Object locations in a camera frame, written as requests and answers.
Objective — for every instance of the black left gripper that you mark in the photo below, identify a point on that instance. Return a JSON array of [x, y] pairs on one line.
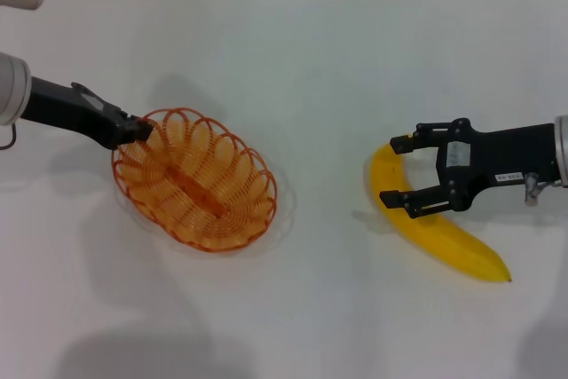
[[75, 115]]

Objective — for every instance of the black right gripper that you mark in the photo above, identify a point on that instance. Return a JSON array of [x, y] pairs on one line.
[[510, 152]]

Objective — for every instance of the yellow banana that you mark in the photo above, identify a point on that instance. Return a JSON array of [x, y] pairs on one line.
[[448, 241]]

